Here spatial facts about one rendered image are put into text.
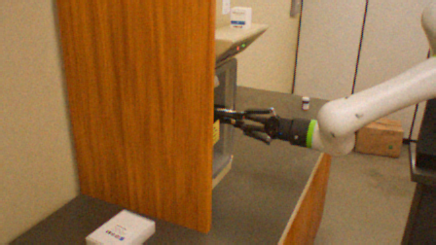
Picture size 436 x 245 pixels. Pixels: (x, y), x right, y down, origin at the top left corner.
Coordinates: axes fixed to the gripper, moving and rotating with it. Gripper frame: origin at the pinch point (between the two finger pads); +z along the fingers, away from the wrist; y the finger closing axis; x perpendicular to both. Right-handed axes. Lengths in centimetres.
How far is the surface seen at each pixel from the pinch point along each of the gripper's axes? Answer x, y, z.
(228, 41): 20.8, 30.9, -5.8
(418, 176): -40, -27, -64
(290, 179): -13.4, -26.0, -18.8
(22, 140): 45, 1, 48
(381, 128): -253, -93, -50
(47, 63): 32, 21, 48
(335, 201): -154, -121, -26
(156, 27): 28.9, 34.1, 11.0
